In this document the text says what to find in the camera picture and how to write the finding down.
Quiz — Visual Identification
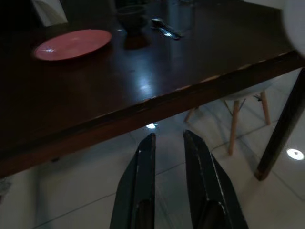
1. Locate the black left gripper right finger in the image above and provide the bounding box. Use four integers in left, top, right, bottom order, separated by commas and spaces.
183, 129, 249, 229

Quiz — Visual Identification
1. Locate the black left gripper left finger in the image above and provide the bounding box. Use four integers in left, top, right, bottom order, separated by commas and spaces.
110, 132, 157, 229

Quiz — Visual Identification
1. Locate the dark wooden table leg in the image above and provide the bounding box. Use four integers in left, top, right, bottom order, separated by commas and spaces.
253, 67, 305, 182

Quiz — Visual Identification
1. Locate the pink round plate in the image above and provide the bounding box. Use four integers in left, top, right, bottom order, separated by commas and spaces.
32, 29, 112, 62

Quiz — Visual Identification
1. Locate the silver metal spoon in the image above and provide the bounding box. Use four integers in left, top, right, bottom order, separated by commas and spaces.
151, 18, 183, 39

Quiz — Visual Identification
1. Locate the dark grey cup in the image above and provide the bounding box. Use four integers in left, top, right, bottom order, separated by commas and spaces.
115, 5, 149, 37

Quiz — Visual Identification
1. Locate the white chair with wooden legs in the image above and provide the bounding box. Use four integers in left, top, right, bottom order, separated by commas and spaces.
183, 0, 305, 156

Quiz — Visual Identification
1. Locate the white plastic chair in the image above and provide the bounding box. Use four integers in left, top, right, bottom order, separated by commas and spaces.
30, 0, 69, 27

